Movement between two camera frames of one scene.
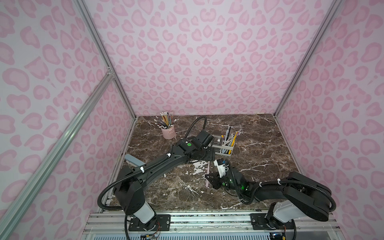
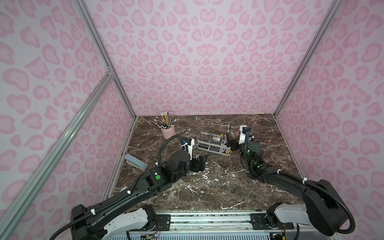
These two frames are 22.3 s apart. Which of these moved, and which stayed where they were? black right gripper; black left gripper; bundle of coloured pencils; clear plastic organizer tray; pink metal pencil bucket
Moved: black left gripper; black right gripper
Stayed: pink metal pencil bucket; bundle of coloured pencils; clear plastic organizer tray
